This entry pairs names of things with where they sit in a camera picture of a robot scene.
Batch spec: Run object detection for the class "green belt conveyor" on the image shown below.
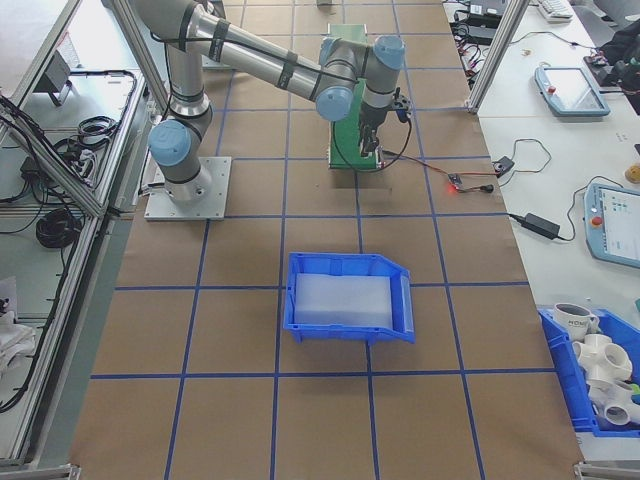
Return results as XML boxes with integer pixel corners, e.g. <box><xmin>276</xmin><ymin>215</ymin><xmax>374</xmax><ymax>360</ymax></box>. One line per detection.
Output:
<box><xmin>326</xmin><ymin>22</ymin><xmax>385</xmax><ymax>172</ymax></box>

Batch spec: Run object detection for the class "black power brick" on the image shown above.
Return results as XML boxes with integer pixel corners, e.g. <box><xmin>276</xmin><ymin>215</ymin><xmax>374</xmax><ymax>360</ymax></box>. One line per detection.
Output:
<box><xmin>464</xmin><ymin>24</ymin><xmax>501</xmax><ymax>44</ymax></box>

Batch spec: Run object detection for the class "black flat electronics box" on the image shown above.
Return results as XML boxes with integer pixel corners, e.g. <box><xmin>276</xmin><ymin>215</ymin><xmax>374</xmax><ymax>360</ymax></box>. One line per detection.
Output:
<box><xmin>467</xmin><ymin>0</ymin><xmax>506</xmax><ymax>16</ymax></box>

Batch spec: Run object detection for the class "black power adapter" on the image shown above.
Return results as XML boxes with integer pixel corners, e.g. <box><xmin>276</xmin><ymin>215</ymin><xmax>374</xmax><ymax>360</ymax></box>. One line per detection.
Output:
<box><xmin>522</xmin><ymin>212</ymin><xmax>562</xmax><ymax>240</ymax></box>

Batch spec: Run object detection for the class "blue plastic bin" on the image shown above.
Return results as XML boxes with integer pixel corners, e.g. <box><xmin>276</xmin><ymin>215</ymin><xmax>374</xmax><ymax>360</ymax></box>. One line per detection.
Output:
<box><xmin>282</xmin><ymin>251</ymin><xmax>417</xmax><ymax>347</ymax></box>

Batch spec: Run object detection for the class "grey blue teach pendant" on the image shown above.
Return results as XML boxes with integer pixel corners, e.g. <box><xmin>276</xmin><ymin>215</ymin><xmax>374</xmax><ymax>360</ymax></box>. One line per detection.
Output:
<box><xmin>533</xmin><ymin>63</ymin><xmax>611</xmax><ymax>119</ymax></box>
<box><xmin>581</xmin><ymin>179</ymin><xmax>640</xmax><ymax>266</ymax></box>

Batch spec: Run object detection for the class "white keyboard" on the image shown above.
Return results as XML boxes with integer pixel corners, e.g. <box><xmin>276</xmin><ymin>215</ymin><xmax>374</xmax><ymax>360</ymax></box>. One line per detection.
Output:
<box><xmin>537</xmin><ymin>0</ymin><xmax>575</xmax><ymax>25</ymax></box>

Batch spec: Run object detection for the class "white printed mug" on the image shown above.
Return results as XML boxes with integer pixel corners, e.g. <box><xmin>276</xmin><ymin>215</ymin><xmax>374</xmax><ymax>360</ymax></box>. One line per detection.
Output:
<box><xmin>552</xmin><ymin>301</ymin><xmax>601</xmax><ymax>337</ymax></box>

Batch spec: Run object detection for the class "blue plastic crate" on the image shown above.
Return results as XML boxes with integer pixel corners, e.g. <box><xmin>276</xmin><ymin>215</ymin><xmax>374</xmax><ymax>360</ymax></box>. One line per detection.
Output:
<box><xmin>537</xmin><ymin>307</ymin><xmax>640</xmax><ymax>439</ymax></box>

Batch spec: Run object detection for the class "white PVC pipe fitting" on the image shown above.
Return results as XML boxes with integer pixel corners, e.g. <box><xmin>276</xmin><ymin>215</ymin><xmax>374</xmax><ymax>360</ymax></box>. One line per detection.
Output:
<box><xmin>584</xmin><ymin>379</ymin><xmax>640</xmax><ymax>430</ymax></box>
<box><xmin>571</xmin><ymin>332</ymin><xmax>634</xmax><ymax>392</ymax></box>

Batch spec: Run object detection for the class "white cloth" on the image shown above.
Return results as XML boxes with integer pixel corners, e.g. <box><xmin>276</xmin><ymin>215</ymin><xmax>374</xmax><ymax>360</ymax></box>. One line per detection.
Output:
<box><xmin>0</xmin><ymin>276</ymin><xmax>37</xmax><ymax>374</ymax></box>

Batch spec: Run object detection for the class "red conveyor wire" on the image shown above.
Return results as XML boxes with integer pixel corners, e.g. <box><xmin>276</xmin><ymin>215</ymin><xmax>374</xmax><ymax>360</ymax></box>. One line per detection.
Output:
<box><xmin>380</xmin><ymin>148</ymin><xmax>501</xmax><ymax>177</ymax></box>

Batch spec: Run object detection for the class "aluminium profile post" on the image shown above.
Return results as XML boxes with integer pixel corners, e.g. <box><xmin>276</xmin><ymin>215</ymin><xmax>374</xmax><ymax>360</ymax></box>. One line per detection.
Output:
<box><xmin>465</xmin><ymin>0</ymin><xmax>527</xmax><ymax>115</ymax></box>

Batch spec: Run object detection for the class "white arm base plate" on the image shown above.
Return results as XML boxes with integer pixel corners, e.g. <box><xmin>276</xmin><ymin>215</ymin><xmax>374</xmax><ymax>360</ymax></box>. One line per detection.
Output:
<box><xmin>143</xmin><ymin>155</ymin><xmax>234</xmax><ymax>222</ymax></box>

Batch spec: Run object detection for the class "thin black controller cable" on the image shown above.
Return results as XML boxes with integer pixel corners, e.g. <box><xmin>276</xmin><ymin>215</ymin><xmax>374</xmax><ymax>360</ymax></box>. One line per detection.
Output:
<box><xmin>499</xmin><ymin>138</ymin><xmax>552</xmax><ymax>187</ymax></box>

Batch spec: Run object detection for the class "metal bar frame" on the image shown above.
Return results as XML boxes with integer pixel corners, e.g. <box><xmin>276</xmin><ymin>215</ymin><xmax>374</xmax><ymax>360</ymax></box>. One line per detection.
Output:
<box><xmin>0</xmin><ymin>0</ymin><xmax>174</xmax><ymax>471</ymax></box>

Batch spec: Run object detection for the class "black cable coil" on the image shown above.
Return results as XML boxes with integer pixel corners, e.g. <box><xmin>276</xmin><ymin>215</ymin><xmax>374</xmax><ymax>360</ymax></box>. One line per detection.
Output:
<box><xmin>35</xmin><ymin>206</ymin><xmax>85</xmax><ymax>251</ymax></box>

